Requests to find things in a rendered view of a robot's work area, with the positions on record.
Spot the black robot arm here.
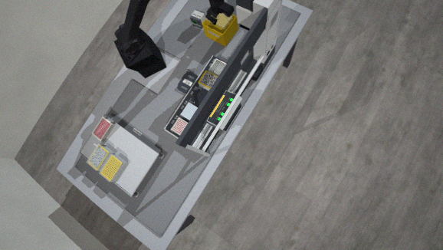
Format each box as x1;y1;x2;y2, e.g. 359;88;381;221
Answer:
115;0;234;61

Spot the white well plate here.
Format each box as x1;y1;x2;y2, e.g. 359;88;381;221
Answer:
181;103;197;120

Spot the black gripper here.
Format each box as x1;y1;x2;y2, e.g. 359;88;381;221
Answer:
205;4;218;25

